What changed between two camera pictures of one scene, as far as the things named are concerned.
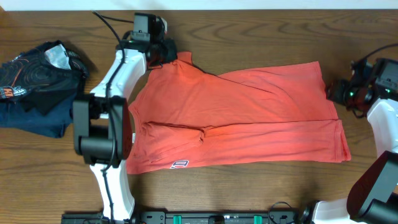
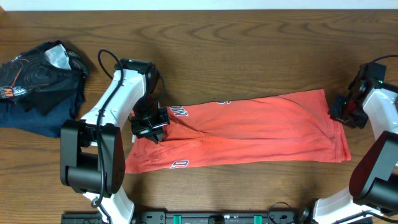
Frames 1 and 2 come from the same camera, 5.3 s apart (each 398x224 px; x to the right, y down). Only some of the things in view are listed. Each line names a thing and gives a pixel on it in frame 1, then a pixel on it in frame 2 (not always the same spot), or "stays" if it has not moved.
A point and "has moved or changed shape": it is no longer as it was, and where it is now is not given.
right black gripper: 333,92 → 342,109
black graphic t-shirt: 46,78 stays
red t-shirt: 182,117 has moved or changed shape
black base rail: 189,217 stays
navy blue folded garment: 53,123 stays
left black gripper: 168,51 → 149,125
